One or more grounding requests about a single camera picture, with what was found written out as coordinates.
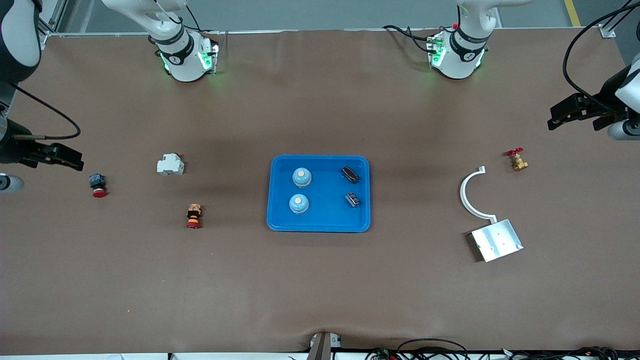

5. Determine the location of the blue bell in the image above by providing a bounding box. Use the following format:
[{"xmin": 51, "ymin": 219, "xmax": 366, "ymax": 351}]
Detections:
[
  {"xmin": 292, "ymin": 167, "xmax": 314, "ymax": 189},
  {"xmin": 288, "ymin": 193, "xmax": 310, "ymax": 215}
]

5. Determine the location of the blue plastic tray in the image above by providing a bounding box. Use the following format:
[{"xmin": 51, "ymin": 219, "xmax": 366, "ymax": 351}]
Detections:
[{"xmin": 266, "ymin": 154, "xmax": 372, "ymax": 234}]

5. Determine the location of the black red emergency button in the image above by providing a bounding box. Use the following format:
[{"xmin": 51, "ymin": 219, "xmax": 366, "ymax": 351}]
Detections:
[{"xmin": 88, "ymin": 173, "xmax": 108, "ymax": 199}]

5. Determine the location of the white circuit breaker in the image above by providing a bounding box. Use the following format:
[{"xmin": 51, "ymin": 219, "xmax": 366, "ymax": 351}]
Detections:
[{"xmin": 156, "ymin": 152, "xmax": 185, "ymax": 176}]

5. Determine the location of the aluminium plate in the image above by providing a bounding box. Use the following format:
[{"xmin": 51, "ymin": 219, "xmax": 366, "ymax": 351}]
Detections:
[{"xmin": 470, "ymin": 218, "xmax": 525, "ymax": 263}]

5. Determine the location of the brown table cover sheet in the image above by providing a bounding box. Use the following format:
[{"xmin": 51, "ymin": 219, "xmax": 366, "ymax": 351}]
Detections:
[{"xmin": 0, "ymin": 27, "xmax": 640, "ymax": 357}]

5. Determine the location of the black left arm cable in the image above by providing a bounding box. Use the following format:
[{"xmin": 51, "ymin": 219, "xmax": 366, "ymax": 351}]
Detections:
[{"xmin": 562, "ymin": 0, "xmax": 640, "ymax": 108}]

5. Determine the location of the aluminium frame post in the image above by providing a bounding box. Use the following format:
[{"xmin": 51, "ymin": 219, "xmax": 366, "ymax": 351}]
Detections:
[
  {"xmin": 600, "ymin": 0, "xmax": 640, "ymax": 39},
  {"xmin": 39, "ymin": 0, "xmax": 67, "ymax": 46}
]

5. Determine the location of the brass valve red handle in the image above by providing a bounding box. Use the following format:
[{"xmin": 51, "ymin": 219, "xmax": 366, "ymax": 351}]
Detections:
[{"xmin": 505, "ymin": 147, "xmax": 530, "ymax": 172}]

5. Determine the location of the white curved bracket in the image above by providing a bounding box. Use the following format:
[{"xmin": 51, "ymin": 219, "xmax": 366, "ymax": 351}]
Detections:
[{"xmin": 459, "ymin": 165, "xmax": 498, "ymax": 224}]

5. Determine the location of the black right base cable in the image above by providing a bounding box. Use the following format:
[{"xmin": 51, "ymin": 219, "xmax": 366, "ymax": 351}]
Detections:
[{"xmin": 185, "ymin": 5, "xmax": 221, "ymax": 36}]

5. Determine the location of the black base cable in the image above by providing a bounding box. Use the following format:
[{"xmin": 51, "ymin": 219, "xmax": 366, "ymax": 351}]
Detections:
[
  {"xmin": 185, "ymin": 5, "xmax": 221, "ymax": 36},
  {"xmin": 382, "ymin": 24, "xmax": 443, "ymax": 56}
]

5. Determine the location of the black left base cable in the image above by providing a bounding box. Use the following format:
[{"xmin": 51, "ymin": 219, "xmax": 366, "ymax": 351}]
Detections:
[{"xmin": 382, "ymin": 24, "xmax": 443, "ymax": 56}]

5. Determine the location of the black cable bundle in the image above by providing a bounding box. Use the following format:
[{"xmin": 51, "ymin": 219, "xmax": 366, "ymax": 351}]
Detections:
[
  {"xmin": 500, "ymin": 346, "xmax": 623, "ymax": 360},
  {"xmin": 364, "ymin": 338, "xmax": 471, "ymax": 360}
]

